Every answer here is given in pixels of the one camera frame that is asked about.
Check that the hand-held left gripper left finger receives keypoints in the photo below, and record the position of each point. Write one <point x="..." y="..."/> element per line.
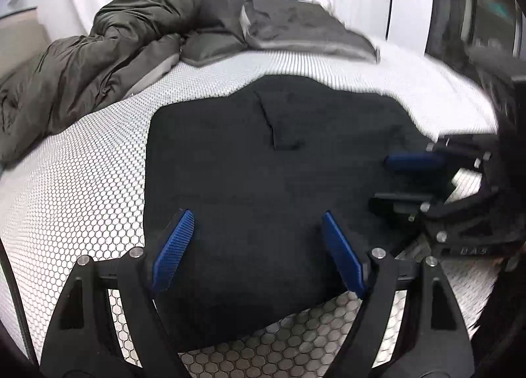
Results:
<point x="174" y="252"/>

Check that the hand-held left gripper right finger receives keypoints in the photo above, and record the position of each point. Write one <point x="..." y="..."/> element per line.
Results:
<point x="341" y="252"/>

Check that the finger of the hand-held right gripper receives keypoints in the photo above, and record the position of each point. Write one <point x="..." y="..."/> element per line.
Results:
<point x="415" y="163"/>
<point x="402" y="202"/>

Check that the black pants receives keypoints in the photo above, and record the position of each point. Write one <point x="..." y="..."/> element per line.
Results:
<point x="246" y="164"/>

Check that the person's right forearm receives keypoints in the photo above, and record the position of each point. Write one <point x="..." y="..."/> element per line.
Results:
<point x="499" y="312"/>

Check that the white honeycomb patterned mattress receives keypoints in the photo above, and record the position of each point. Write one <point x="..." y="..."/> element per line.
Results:
<point x="82" y="180"/>

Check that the dark grey duvet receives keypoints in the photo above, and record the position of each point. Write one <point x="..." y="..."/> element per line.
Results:
<point x="144" y="32"/>

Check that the beige padded headboard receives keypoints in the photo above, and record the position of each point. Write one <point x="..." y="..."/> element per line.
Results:
<point x="20" y="45"/>

